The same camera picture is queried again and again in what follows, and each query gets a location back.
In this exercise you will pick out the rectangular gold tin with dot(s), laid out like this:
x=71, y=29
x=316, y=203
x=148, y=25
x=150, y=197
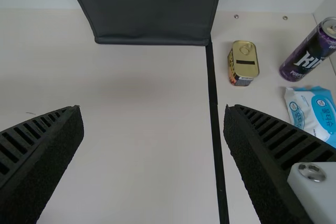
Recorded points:
x=245, y=62

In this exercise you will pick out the black strip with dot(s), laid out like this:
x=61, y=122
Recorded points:
x=213, y=90

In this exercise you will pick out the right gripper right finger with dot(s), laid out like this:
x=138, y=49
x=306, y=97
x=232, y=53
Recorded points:
x=265, y=161

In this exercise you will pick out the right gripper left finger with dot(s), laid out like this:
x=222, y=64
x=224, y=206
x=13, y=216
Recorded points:
x=39, y=161

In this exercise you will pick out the white and blue wipes pack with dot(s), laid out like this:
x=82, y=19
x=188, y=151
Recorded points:
x=312, y=108

